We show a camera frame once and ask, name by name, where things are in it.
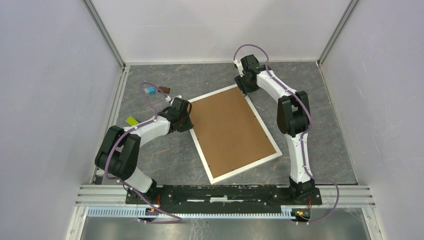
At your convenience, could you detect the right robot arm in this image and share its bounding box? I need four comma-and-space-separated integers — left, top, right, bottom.
233, 54, 315, 204

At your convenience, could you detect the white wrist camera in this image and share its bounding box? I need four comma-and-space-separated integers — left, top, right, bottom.
233, 59, 243, 74
165, 95, 182, 102

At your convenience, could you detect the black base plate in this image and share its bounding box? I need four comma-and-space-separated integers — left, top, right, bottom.
143, 184, 323, 214

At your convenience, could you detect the blue grey toy block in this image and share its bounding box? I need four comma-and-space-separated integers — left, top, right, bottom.
143, 86, 157, 97

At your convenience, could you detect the toy brick car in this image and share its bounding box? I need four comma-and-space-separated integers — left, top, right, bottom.
125, 116, 140, 126

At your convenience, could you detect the brown cardboard backing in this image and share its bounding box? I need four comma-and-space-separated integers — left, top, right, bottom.
190, 87, 277, 180

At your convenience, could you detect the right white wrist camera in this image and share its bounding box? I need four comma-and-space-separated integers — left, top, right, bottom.
233, 59, 243, 74

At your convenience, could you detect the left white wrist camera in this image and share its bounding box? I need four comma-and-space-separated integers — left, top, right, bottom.
165, 95, 182, 102

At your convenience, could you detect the slotted cable duct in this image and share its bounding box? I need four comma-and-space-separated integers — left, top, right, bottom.
86, 206, 295, 220

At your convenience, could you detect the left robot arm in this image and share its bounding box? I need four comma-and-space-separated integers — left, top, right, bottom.
94, 97, 194, 204

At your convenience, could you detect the brown toy block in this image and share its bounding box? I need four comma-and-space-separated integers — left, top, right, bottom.
159, 86, 171, 94

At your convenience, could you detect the white picture frame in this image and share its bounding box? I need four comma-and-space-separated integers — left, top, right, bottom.
187, 83, 283, 186

